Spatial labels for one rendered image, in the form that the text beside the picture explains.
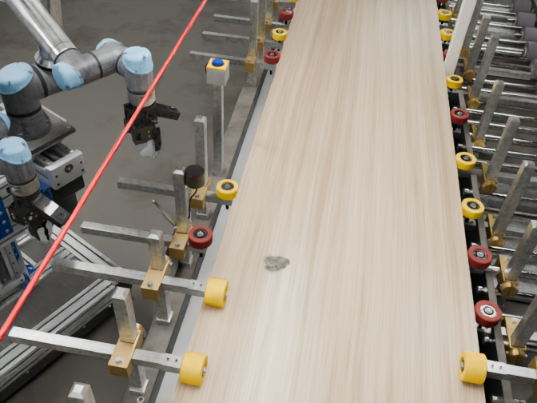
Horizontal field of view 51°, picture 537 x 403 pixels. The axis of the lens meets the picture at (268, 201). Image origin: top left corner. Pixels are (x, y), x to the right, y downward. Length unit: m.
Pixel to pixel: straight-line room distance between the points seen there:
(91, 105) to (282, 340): 2.89
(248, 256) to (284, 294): 0.18
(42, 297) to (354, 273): 1.46
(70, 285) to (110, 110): 1.71
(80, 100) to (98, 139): 0.50
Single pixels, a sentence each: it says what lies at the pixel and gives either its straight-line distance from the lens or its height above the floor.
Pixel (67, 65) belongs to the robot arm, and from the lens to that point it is 1.60.
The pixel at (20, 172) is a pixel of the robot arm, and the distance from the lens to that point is 1.58.
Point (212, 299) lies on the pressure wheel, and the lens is 1.63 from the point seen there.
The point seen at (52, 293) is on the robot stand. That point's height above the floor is 0.21.
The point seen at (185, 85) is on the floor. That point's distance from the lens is 4.32.
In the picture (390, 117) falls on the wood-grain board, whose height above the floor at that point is 0.90.
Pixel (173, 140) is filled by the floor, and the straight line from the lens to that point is 3.77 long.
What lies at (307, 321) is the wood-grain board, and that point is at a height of 0.90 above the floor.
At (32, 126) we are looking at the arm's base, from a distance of 2.11.
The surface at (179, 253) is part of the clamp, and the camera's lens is 1.89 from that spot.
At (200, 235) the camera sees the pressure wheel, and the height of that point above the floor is 0.91.
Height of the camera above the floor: 2.26
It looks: 43 degrees down
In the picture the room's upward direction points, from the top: 4 degrees clockwise
